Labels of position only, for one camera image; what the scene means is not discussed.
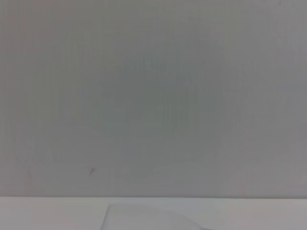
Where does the clear plastic measuring cup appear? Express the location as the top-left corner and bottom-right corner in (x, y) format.
(99, 203), (240, 230)

